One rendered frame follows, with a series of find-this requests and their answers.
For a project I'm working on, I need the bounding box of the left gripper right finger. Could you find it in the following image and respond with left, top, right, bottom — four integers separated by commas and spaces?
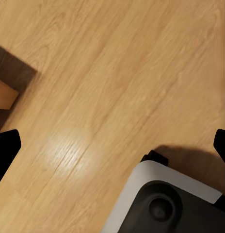
213, 129, 225, 162

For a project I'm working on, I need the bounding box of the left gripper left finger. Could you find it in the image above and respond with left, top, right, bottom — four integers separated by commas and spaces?
0, 129, 21, 181

